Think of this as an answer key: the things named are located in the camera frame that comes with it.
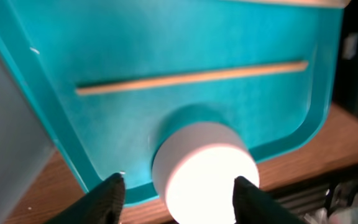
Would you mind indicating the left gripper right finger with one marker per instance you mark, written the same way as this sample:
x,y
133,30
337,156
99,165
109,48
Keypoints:
x,y
254,206

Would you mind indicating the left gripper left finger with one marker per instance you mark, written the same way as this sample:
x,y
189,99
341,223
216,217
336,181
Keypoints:
x,y
102,205

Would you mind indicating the pink bowl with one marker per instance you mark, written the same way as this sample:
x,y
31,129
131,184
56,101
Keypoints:
x,y
194,170

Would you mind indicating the grey dishwasher rack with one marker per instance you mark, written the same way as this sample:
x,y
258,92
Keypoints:
x,y
25,147

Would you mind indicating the wooden chopstick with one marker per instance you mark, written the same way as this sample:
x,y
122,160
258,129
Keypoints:
x,y
188,78
313,3

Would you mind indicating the teal plastic tray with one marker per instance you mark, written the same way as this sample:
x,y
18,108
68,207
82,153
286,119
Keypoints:
x,y
53,47

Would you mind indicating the black rectangular tray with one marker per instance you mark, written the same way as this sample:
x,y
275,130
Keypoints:
x,y
346,80

